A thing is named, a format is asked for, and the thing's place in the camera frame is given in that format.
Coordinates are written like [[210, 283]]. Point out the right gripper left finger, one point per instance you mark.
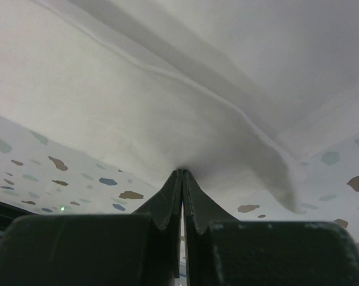
[[141, 248]]

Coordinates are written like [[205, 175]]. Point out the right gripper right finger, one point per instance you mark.
[[222, 250]]

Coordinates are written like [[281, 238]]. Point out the white t shirt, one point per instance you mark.
[[236, 91]]

